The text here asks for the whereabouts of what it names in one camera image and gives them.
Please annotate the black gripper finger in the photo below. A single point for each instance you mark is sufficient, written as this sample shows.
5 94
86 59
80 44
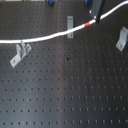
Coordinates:
97 19

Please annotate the right grey metal cable clip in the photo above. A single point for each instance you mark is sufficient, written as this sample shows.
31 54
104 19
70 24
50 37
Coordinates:
123 39

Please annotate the middle grey metal cable clip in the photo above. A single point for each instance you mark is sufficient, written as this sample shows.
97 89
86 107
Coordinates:
70 26

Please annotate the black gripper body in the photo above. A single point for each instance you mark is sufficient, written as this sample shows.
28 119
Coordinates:
97 7

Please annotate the grey metal cable clip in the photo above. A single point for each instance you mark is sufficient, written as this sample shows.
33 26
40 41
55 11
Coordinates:
22 50
70 26
123 39

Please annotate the left blue knob at top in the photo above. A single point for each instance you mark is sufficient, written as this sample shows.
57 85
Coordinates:
51 2

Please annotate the left grey metal cable clip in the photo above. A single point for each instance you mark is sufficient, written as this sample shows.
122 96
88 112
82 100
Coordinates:
22 50

